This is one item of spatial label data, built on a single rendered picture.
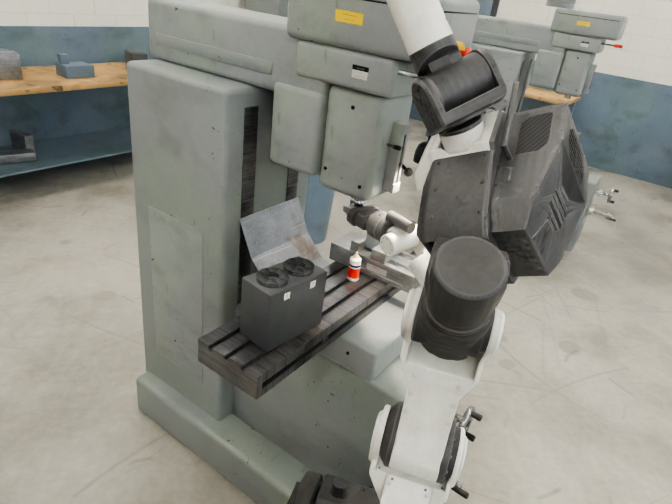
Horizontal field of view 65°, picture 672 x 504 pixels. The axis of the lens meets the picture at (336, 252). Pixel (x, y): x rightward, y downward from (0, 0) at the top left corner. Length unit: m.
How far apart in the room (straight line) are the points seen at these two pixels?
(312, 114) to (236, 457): 1.36
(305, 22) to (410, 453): 1.14
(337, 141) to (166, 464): 1.57
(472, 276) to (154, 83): 1.39
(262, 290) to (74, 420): 1.53
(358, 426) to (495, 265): 1.17
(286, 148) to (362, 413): 0.91
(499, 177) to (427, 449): 0.57
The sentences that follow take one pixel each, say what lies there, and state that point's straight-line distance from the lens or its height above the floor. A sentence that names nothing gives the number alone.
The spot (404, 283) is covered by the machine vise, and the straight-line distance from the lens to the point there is 1.84.
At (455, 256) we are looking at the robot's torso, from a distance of 0.83.
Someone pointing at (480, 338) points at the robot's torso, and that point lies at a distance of 0.95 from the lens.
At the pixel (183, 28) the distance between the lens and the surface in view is 1.97.
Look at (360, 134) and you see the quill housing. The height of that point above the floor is 1.51.
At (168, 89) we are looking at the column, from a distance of 1.88.
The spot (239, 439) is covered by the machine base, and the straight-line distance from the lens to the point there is 2.29.
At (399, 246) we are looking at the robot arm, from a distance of 1.52.
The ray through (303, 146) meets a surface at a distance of 1.64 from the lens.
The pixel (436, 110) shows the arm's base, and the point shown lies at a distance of 1.03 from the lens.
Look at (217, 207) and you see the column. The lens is 1.81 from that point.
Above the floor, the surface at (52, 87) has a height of 0.87.
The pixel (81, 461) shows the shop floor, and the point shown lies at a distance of 2.58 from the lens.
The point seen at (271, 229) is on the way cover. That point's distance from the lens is 1.95.
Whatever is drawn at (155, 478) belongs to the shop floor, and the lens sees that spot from 2.46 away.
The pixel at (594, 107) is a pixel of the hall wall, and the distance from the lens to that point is 8.03.
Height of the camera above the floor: 1.90
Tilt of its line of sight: 28 degrees down
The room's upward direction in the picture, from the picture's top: 8 degrees clockwise
